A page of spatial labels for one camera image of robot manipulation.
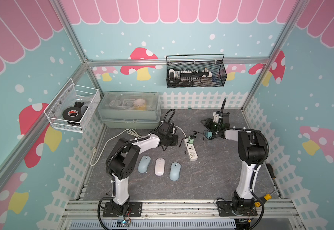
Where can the pale blue wireless mouse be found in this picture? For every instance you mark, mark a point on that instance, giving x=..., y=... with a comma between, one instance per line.
x=175, y=171

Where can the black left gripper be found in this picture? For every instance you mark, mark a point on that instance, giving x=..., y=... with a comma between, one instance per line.
x=174, y=142

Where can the light blue wireless mouse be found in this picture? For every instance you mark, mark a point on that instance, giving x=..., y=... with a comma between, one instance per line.
x=144, y=164

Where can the yellow handled screwdriver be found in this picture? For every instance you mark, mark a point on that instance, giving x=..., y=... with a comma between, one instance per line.
x=266, y=197

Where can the white wire basket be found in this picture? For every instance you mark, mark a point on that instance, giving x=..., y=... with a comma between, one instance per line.
x=73, y=95

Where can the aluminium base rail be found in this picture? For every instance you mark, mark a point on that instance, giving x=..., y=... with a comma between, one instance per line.
x=280, y=214

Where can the teal USB charger plug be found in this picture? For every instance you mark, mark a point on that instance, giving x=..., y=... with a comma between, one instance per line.
x=209, y=135

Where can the black wire mesh basket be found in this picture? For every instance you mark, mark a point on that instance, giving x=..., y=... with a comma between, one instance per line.
x=189, y=71

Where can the green USB charger plug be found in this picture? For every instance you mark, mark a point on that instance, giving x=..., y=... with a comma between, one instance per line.
x=190, y=140

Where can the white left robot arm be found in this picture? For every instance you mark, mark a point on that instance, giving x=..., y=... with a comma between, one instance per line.
x=123, y=158

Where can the black tape roll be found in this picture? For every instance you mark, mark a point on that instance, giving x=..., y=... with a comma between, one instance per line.
x=72, y=114

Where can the white pink wireless mouse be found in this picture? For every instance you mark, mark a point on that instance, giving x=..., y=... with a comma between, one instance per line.
x=160, y=166

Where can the green plastic storage box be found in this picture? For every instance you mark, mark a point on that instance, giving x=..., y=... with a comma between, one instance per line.
x=130, y=110

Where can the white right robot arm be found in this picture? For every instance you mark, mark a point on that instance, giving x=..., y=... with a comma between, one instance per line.
x=253, y=150

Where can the white power strip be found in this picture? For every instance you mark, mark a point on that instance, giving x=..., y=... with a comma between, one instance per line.
x=191, y=151

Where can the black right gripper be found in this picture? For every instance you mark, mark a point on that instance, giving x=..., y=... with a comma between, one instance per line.
x=209, y=121

